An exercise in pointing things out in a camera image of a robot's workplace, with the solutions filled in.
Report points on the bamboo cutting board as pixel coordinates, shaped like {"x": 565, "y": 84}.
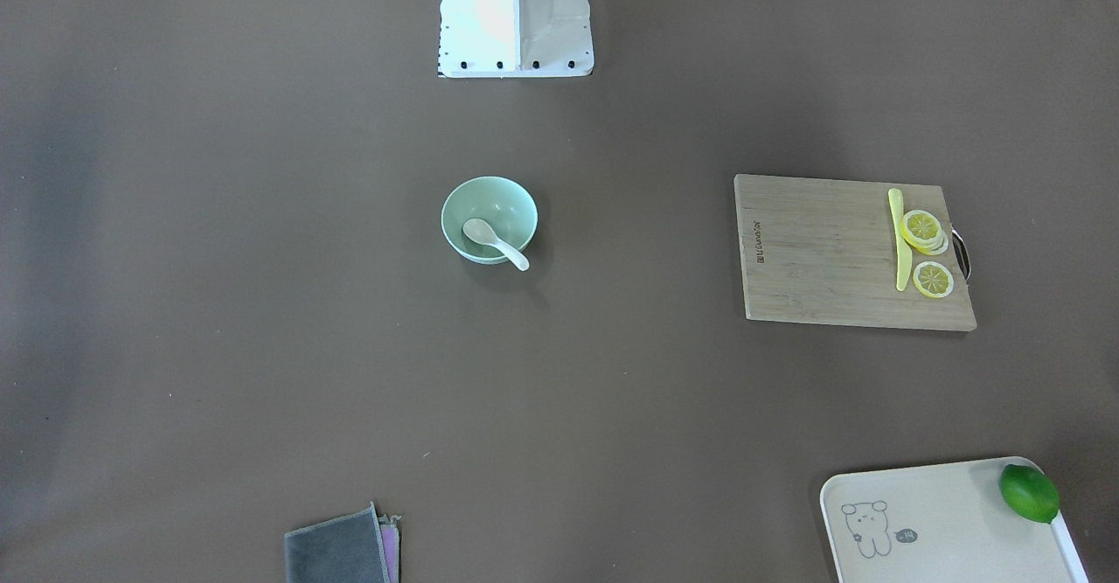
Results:
{"x": 822, "y": 251}

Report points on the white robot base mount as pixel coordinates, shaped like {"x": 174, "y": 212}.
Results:
{"x": 525, "y": 39}

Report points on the cream tray with bear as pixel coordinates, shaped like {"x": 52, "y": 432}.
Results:
{"x": 946, "y": 522}

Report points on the single lemon slice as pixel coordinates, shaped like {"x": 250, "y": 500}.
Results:
{"x": 933, "y": 280}

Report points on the light green bowl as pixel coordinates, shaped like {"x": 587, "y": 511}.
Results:
{"x": 507, "y": 206}

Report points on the green lime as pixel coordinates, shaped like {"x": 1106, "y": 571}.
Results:
{"x": 1029, "y": 493}

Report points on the top stacked lemon slice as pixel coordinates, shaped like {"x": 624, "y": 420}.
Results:
{"x": 921, "y": 222}

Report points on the grey folded cloth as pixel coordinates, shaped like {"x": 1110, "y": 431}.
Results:
{"x": 360, "y": 547}

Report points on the middle stacked lemon slice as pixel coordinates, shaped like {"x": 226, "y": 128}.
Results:
{"x": 916, "y": 241}

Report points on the yellow plastic knife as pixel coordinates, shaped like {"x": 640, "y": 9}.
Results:
{"x": 904, "y": 254}

